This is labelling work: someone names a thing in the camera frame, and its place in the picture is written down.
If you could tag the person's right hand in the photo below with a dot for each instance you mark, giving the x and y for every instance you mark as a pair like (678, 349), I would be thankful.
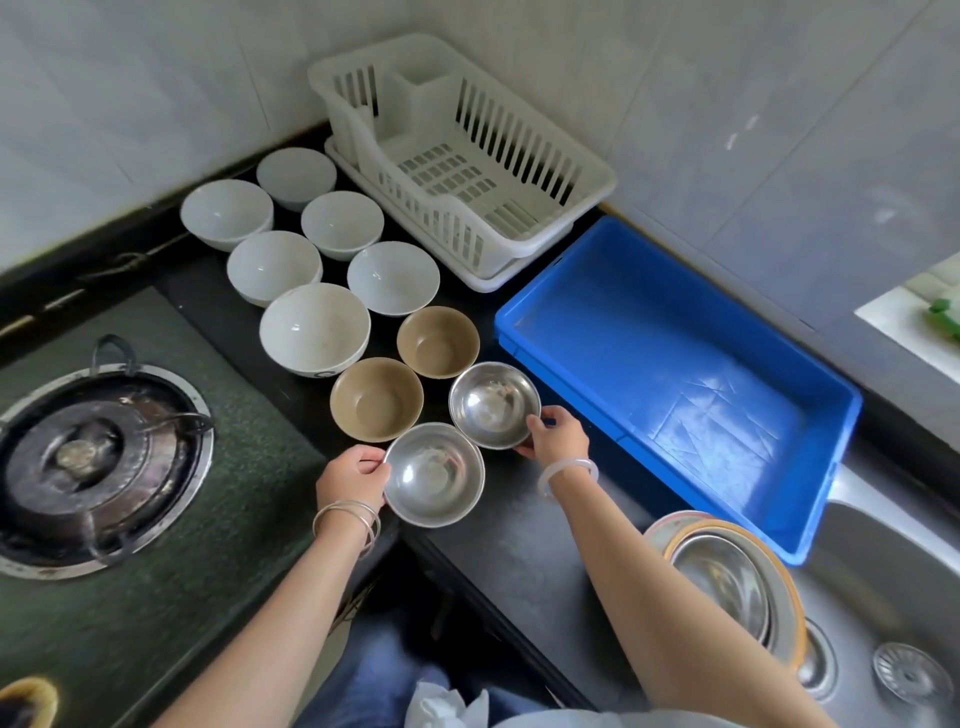
(559, 439)

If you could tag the person's left hand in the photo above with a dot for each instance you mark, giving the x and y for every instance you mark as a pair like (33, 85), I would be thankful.
(352, 480)

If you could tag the tan bowl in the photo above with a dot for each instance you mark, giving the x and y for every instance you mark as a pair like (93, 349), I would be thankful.
(375, 399)
(437, 341)

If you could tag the blue plastic tray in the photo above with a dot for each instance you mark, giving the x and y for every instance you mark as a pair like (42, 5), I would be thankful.
(637, 330)

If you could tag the large white bowl black print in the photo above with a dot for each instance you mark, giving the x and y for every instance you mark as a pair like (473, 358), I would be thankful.
(313, 326)

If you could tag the white drip tray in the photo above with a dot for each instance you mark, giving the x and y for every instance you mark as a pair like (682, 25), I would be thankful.
(487, 285)

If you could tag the plain white bowl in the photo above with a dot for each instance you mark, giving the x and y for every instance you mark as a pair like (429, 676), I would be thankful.
(341, 221)
(225, 211)
(296, 174)
(392, 275)
(274, 264)

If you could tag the orange rimmed cream bowl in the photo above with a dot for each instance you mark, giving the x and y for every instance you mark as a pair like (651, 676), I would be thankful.
(799, 615)

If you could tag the white plastic dish rack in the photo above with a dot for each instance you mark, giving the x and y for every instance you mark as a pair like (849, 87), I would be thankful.
(420, 105)

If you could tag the person's left forearm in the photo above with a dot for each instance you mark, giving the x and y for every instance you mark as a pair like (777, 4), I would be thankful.
(277, 637)

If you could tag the person's right forearm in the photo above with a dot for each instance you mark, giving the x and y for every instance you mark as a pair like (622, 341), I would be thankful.
(660, 615)

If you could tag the black countertop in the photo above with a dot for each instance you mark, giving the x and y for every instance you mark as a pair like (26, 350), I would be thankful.
(525, 547)

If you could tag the person's blue jeans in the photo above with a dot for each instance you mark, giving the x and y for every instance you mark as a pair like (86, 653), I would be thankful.
(367, 675)

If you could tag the person's light shirt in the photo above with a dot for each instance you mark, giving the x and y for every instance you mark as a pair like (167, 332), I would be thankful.
(600, 721)

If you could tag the white jade bangle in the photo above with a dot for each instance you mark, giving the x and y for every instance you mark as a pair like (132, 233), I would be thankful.
(566, 465)

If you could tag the silver wrist bangles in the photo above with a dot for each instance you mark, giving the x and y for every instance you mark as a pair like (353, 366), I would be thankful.
(345, 508)

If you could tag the dark green glass stove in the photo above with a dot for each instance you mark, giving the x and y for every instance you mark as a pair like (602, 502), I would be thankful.
(247, 450)

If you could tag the white crumpled cloth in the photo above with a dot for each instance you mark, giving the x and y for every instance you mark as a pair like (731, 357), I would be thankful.
(442, 709)

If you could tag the black gas burner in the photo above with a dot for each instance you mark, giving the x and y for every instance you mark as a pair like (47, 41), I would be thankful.
(82, 457)

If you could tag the stainless steel sink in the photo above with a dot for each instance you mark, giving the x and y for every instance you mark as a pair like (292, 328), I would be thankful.
(885, 570)

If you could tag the white tiled windowsill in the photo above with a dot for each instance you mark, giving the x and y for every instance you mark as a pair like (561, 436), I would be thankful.
(900, 322)

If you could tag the black gold stove knob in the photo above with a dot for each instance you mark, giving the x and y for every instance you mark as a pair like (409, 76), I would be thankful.
(26, 705)

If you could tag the white yellow flour bag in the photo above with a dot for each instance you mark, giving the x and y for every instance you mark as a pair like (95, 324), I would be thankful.
(946, 316)

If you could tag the round metal sink strainer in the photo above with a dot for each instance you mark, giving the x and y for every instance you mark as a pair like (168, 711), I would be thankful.
(911, 675)

